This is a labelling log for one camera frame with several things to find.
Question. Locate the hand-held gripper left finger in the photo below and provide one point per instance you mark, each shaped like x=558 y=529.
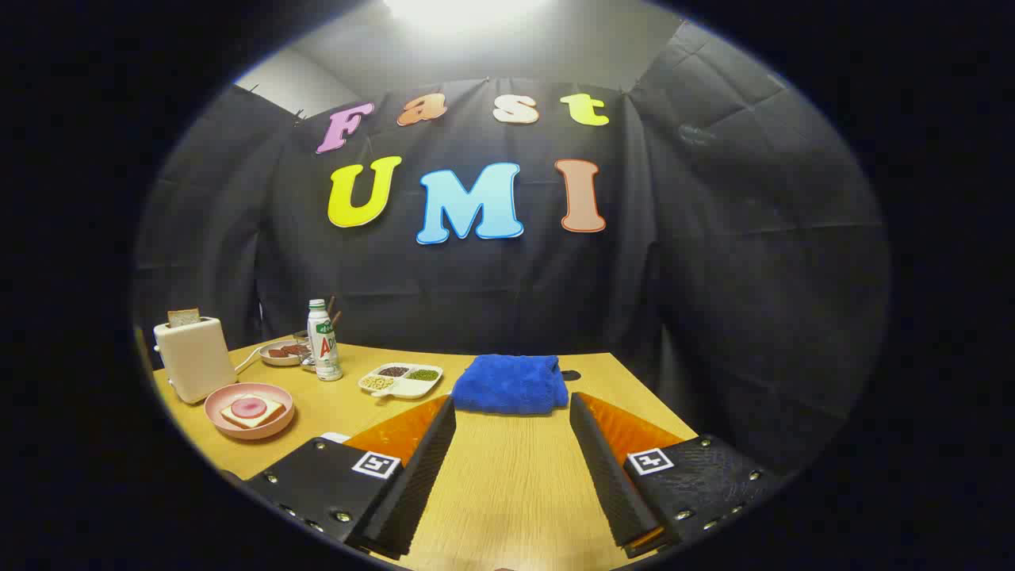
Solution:
x=420 y=476

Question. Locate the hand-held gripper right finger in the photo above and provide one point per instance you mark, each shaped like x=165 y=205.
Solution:
x=607 y=476

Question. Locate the toasted bread slice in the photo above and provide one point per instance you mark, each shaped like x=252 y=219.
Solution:
x=184 y=317

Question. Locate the white divided dish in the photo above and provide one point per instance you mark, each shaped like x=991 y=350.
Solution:
x=412 y=388

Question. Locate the pile of green beans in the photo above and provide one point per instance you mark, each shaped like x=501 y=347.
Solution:
x=423 y=374

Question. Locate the pile of yellow soybeans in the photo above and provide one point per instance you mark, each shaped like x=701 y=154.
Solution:
x=378 y=383

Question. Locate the pile of dark beans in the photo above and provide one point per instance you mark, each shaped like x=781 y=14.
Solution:
x=393 y=370

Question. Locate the blue towel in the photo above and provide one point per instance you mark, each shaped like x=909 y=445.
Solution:
x=507 y=385

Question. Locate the white bottle green cap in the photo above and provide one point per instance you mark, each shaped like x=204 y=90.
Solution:
x=323 y=349

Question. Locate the white bread slice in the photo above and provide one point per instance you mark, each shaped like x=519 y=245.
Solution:
x=270 y=412

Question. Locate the red meat slices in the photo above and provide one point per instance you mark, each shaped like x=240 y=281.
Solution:
x=287 y=350

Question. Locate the small white round plate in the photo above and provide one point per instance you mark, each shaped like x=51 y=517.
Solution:
x=277 y=361

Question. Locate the pink ham slice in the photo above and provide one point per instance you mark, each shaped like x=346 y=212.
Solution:
x=249 y=408

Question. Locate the pink plate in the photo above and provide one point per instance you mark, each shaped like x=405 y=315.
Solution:
x=238 y=431

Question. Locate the black backdrop cloth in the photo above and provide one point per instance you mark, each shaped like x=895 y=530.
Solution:
x=476 y=293

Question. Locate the white toaster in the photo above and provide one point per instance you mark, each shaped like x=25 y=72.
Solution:
x=194 y=361

